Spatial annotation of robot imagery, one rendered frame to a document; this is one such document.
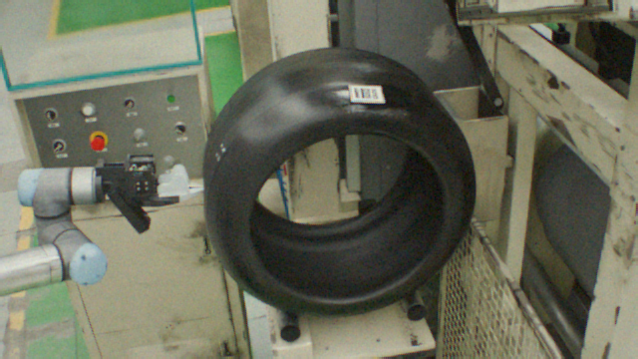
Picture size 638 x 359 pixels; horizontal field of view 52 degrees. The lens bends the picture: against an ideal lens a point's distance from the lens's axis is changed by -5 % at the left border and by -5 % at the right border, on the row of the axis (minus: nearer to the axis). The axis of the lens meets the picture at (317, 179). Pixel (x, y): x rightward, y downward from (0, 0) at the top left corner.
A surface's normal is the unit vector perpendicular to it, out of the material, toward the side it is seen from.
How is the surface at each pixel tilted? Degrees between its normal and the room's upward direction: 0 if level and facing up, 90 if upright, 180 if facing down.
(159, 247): 90
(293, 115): 46
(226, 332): 90
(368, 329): 0
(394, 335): 0
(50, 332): 0
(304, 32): 90
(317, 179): 90
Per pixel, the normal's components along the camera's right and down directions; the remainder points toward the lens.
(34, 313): -0.07, -0.86
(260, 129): -0.35, -0.14
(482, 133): 0.15, 0.49
